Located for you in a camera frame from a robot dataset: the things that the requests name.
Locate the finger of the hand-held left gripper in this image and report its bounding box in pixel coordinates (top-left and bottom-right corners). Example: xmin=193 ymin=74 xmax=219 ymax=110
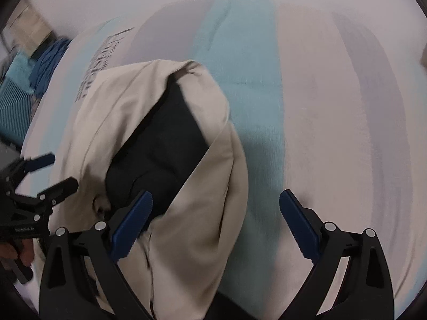
xmin=13 ymin=177 xmax=80 ymax=208
xmin=20 ymin=153 xmax=56 ymax=174

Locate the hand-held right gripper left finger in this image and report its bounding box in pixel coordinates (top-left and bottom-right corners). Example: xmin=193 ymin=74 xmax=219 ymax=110
xmin=39 ymin=190 xmax=154 ymax=320

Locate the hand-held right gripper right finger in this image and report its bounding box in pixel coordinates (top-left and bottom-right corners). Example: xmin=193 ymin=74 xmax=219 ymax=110
xmin=279 ymin=189 xmax=395 ymax=320

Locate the beige and black jacket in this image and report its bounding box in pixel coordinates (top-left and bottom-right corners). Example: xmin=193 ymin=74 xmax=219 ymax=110
xmin=47 ymin=59 xmax=249 ymax=320

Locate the person's left hand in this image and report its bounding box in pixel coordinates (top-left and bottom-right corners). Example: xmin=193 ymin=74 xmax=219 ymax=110
xmin=0 ymin=240 xmax=36 ymax=268

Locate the teal striped cloth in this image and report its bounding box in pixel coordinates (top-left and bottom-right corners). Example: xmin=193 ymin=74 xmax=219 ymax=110
xmin=0 ymin=50 xmax=38 ymax=141

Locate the blue garment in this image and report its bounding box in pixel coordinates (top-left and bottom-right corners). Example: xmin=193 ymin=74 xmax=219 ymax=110
xmin=30 ymin=38 xmax=73 ymax=96

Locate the striped bed sheet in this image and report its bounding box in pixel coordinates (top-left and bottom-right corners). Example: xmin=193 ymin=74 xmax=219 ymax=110
xmin=18 ymin=0 xmax=427 ymax=320

